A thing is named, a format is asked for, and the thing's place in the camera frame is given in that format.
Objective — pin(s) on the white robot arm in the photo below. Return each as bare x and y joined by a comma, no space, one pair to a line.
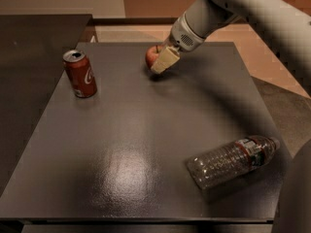
287,32

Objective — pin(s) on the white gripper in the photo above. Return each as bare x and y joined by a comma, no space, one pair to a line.
182,36

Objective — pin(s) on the clear plastic water bottle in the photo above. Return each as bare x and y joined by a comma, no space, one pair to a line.
232,160

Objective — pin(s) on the red soda can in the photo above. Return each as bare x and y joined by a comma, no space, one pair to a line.
78,69

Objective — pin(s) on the red apple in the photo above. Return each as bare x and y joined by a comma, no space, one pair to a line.
152,54

